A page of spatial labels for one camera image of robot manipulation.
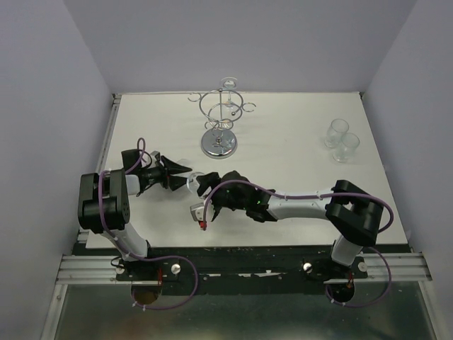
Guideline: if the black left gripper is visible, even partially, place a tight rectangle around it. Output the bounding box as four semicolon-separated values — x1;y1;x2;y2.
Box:
139;154;192;190

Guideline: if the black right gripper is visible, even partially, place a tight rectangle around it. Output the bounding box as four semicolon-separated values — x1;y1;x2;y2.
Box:
197;171;248;222

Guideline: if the clear wine glass front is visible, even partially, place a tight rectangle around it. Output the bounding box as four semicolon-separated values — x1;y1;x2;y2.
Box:
333;132;360;163

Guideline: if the aluminium frame extrusion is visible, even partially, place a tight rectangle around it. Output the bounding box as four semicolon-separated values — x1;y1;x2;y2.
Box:
40;93;122;340

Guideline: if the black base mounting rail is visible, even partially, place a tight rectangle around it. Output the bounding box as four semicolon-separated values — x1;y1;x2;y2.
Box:
58;246;372;300

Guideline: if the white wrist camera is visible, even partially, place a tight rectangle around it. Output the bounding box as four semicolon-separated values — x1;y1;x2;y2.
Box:
190;202;214;231
149;151;161;167

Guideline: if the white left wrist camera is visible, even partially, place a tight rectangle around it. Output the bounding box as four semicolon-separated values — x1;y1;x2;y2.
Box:
149;151;161;167

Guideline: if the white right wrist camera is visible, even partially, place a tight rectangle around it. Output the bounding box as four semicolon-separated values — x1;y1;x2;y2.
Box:
190;202;214;231

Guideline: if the ribbed clear wine glass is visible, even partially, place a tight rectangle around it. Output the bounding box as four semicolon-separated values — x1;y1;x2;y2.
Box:
324;118;350;149

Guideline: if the chrome wine glass rack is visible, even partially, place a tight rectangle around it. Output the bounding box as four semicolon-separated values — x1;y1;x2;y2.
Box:
188;88;257;159

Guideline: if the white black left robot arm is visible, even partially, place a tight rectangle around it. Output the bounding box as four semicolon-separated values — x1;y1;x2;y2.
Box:
77;149;192;280

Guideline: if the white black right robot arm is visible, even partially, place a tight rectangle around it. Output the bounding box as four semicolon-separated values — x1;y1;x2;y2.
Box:
190;171;390;278

